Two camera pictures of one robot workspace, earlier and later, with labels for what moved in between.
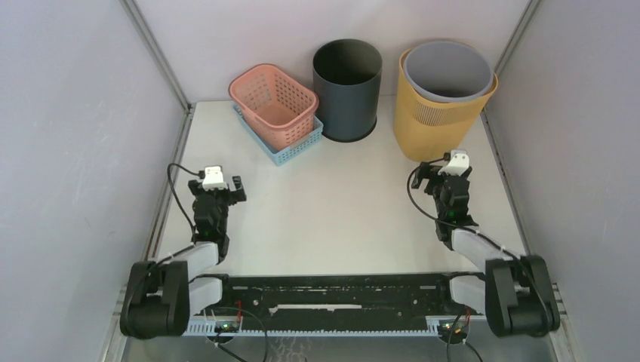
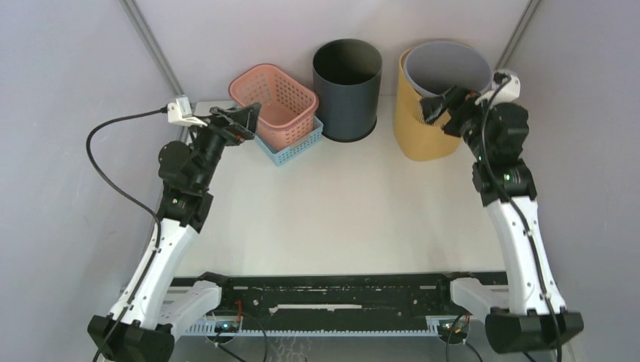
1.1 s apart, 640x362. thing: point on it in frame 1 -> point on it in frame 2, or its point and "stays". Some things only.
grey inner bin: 447,72 stays
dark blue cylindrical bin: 347,78 stays
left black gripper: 234,197 -> 235,128
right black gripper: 428,172 -> 460,101
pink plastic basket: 280,105 stays
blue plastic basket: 278,157 stays
